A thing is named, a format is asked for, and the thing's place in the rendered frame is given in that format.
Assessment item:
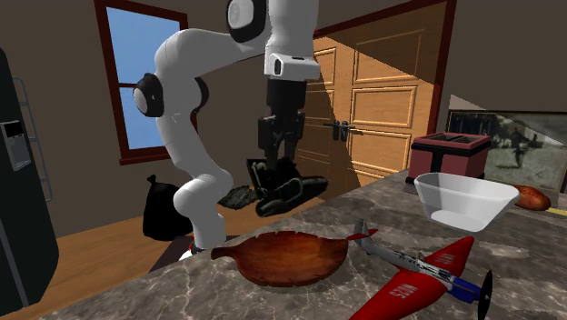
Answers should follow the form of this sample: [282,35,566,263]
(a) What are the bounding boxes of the brown bread loaf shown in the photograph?
[512,184,552,212]

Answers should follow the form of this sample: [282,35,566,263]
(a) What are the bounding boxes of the dark grey rag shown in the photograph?
[217,185,259,211]

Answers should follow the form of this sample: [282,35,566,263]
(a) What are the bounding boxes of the black refrigerator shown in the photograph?
[0,45,61,318]

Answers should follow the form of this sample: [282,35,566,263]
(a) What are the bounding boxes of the framed picture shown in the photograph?
[444,109,567,195]

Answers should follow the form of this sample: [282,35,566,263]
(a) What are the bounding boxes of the white bowl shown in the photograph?
[413,172,522,234]

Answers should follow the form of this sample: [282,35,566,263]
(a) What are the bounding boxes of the red toy airplane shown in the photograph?
[346,218,494,320]

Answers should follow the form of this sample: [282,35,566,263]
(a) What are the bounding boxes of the black boots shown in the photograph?
[245,157,329,219]

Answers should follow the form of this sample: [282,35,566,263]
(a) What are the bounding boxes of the black garbage bag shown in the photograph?
[142,173,194,242]

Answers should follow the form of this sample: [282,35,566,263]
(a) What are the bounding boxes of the window with red frame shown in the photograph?
[93,0,199,166]

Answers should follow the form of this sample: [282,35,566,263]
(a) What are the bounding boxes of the wooden panel door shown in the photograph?
[293,0,458,197]

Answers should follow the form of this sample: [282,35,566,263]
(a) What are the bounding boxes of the red toaster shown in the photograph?
[407,131,492,184]

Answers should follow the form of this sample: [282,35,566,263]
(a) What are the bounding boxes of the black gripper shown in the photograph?
[257,78,309,171]

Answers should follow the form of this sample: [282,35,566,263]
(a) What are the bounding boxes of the brown wooden leaf-shaped tray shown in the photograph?
[210,230,351,289]

